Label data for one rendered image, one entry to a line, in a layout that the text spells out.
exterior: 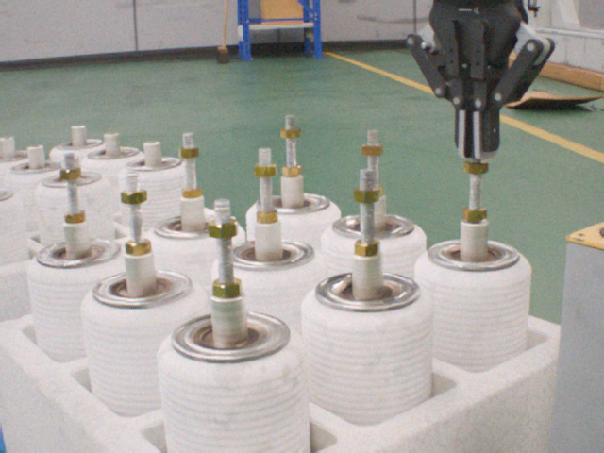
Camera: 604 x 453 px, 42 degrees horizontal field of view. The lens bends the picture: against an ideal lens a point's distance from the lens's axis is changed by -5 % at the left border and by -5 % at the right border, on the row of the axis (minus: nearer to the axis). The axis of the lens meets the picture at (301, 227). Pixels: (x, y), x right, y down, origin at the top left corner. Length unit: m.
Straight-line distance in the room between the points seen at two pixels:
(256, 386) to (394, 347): 0.12
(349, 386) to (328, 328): 0.04
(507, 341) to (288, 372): 0.22
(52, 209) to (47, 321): 0.32
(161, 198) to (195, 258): 0.32
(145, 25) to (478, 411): 6.49
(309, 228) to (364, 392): 0.27
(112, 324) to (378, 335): 0.18
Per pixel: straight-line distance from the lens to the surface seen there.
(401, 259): 0.71
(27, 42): 7.09
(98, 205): 1.00
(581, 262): 0.51
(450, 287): 0.63
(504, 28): 0.61
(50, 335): 0.71
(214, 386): 0.48
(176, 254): 0.73
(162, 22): 6.96
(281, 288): 0.63
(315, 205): 0.82
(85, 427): 0.58
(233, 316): 0.50
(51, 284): 0.68
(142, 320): 0.57
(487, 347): 0.65
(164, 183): 1.03
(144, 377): 0.59
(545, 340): 0.71
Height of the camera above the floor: 0.46
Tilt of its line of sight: 16 degrees down
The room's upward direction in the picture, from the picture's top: 2 degrees counter-clockwise
